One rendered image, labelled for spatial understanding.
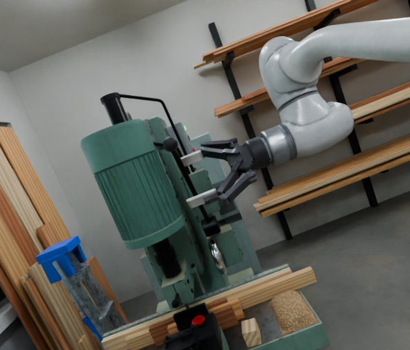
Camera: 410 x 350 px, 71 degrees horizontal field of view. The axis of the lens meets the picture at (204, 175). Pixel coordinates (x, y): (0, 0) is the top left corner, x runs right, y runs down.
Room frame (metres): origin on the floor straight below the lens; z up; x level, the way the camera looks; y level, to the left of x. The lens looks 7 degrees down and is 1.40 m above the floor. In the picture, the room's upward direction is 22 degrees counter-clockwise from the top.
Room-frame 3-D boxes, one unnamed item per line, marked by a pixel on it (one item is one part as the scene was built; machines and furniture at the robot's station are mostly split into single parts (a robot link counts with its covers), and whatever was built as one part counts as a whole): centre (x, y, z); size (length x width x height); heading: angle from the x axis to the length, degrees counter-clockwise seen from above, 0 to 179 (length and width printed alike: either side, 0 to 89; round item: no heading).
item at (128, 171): (0.78, 0.19, 1.35); 0.18 x 0.18 x 0.31
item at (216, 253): (0.91, 0.06, 1.02); 0.12 x 0.03 x 0.12; 179
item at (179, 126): (1.10, 0.04, 1.40); 0.10 x 0.06 x 0.16; 179
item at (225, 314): (0.73, 0.14, 0.93); 0.16 x 0.02 x 0.05; 89
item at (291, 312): (0.69, -0.08, 0.92); 0.14 x 0.09 x 0.04; 179
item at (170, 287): (0.80, 0.18, 1.03); 0.14 x 0.07 x 0.09; 179
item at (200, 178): (1.00, 0.03, 1.23); 0.09 x 0.08 x 0.15; 179
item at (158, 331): (0.77, 0.19, 0.93); 0.24 x 0.02 x 0.06; 89
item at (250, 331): (0.65, 0.03, 0.92); 0.05 x 0.04 x 0.04; 172
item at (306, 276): (0.78, 0.10, 0.92); 0.58 x 0.02 x 0.04; 89
